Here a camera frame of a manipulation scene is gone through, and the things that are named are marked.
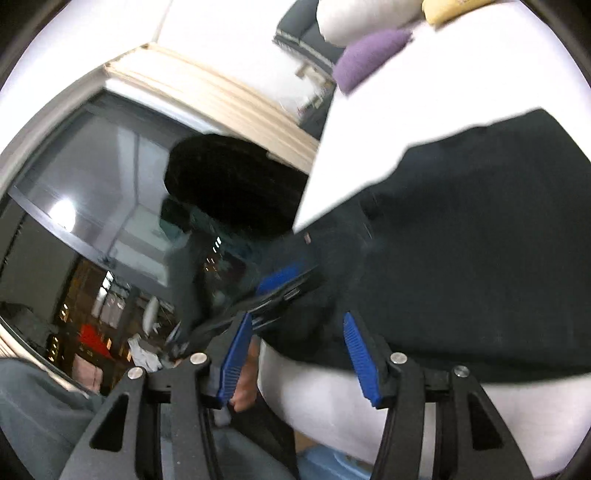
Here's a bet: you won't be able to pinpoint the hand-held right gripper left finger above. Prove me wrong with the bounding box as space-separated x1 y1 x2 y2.
60 311 254 480

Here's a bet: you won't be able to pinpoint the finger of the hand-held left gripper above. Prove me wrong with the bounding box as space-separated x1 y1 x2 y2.
255 262 324 301
198 295 305 342

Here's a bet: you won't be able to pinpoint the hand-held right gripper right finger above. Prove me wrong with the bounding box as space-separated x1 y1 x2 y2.
343 311 532 480

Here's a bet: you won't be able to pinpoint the black pants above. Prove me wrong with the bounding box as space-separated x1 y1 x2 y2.
249 108 591 384

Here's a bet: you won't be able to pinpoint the person's left hand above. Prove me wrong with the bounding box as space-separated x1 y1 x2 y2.
229 342 262 412

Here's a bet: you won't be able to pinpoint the light blue object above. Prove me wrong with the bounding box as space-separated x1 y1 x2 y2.
295 445 375 480

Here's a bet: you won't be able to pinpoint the black hanging cloth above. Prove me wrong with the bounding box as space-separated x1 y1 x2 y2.
164 134 310 241

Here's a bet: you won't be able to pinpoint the dark grey nightstand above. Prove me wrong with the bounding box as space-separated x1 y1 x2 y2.
298 83 335 139

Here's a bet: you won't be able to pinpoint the person's grey clothing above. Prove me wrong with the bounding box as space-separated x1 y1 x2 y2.
0 357 296 480

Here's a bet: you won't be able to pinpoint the beige curtain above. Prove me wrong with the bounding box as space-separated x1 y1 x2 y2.
104 42 321 174

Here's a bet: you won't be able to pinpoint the light wooden stand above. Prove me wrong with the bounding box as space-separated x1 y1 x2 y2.
295 62 325 85

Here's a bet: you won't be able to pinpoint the bed with white sheet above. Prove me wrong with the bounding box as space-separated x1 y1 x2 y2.
256 0 591 480

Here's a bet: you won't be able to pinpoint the grey padded headboard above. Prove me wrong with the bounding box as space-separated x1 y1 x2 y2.
273 0 345 75

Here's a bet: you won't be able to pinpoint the purple cushion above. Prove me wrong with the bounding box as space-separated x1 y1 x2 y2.
333 28 413 95

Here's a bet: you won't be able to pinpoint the long white pillow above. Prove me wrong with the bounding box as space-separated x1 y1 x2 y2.
316 0 428 47

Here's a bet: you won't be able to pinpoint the yellow cushion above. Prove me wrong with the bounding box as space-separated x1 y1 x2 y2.
422 0 490 25

